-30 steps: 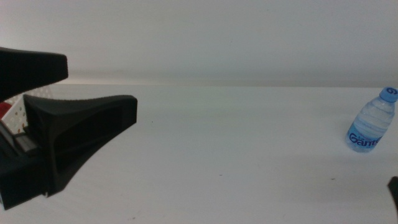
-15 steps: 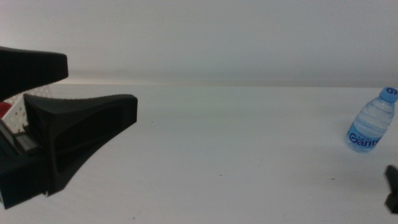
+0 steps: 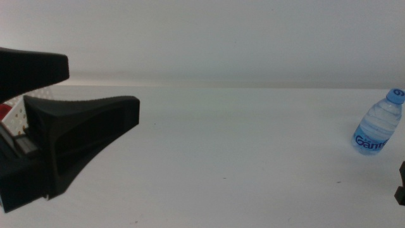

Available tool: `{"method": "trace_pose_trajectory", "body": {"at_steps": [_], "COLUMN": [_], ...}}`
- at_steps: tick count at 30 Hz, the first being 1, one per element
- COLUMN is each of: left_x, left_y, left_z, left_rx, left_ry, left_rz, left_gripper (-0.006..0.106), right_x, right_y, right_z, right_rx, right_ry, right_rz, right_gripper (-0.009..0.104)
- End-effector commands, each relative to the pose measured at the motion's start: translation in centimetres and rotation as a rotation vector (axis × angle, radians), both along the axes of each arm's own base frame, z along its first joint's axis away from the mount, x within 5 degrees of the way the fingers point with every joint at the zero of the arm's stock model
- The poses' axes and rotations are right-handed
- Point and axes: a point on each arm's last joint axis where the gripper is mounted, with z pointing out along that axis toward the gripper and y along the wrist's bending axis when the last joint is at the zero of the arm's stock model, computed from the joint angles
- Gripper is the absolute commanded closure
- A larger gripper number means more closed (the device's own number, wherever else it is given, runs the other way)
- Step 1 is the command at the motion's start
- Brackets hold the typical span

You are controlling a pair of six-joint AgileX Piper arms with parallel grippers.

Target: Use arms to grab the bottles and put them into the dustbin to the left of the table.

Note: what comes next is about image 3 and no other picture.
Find red cola can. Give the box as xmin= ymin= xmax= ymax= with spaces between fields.
xmin=0 ymin=103 xmax=13 ymax=122

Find white perforated plastic basket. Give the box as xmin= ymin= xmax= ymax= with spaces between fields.
xmin=1 ymin=87 xmax=54 ymax=137

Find clear water bottle blue cap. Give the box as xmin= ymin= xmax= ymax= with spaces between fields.
xmin=351 ymin=87 xmax=405 ymax=156

